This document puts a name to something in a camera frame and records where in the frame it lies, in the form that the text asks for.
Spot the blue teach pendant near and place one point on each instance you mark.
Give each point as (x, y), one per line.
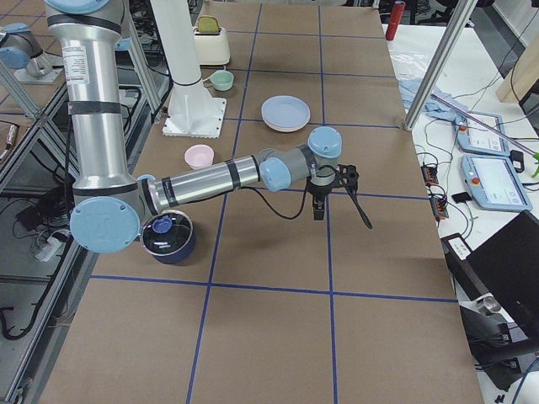
(493, 183)

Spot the green bowl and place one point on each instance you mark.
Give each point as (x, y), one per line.
(222, 80)

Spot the clear plastic bag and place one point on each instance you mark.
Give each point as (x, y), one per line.
(409, 64)

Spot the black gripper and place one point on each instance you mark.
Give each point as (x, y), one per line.
(318, 194)

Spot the cream toaster with bread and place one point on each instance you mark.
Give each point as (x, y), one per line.
(211, 42)

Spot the blue teach pendant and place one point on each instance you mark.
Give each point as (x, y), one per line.
(474, 138)
(493, 183)

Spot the aluminium frame post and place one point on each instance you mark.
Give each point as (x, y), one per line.
(447, 42)

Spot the blue plate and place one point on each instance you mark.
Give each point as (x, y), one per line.
(285, 110)

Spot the red cylinder tube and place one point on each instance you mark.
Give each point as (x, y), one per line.
(398, 8)

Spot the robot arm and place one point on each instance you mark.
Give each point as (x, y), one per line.
(112, 208)

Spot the dark blue pot with lid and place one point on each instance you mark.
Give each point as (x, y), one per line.
(169, 237)

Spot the pink bowl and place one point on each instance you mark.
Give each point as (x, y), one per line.
(199, 156)

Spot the blue teach pendant far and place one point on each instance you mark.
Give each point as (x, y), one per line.
(474, 138)

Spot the pink plate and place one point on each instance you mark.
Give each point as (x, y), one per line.
(285, 129)

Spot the green handled grabber stick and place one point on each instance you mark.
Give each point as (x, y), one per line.
(517, 144)

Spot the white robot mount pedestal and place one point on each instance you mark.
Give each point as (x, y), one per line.
(192, 111)

